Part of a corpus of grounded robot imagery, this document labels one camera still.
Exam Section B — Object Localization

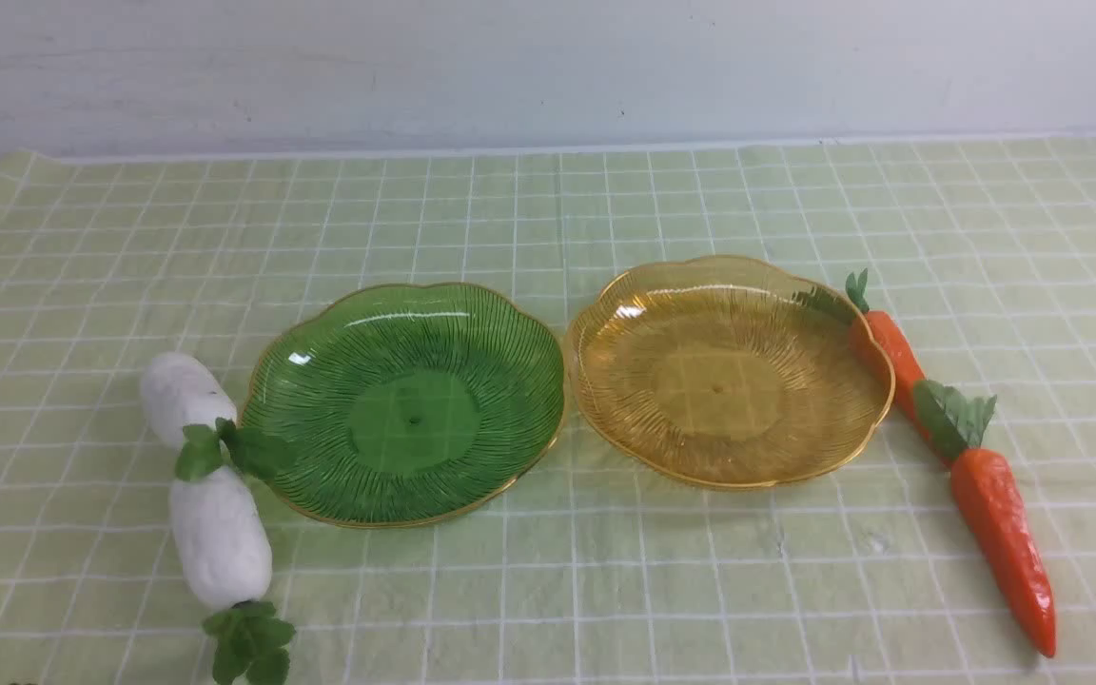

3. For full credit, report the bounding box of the green ribbed plastic plate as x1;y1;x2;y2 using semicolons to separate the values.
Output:
239;283;567;528

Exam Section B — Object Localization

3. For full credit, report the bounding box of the amber ribbed plastic plate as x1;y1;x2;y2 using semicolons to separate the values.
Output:
564;255;895;491

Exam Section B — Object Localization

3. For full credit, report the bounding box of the white toy radish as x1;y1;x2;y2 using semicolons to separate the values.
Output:
168;467;296;684
139;352;290;482

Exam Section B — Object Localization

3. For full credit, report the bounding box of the green checkered tablecloth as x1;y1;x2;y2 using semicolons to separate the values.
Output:
0;139;1096;684

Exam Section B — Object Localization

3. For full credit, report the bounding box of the orange toy carrot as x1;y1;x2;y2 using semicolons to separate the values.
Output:
845;269;949;469
912;379;1057;658

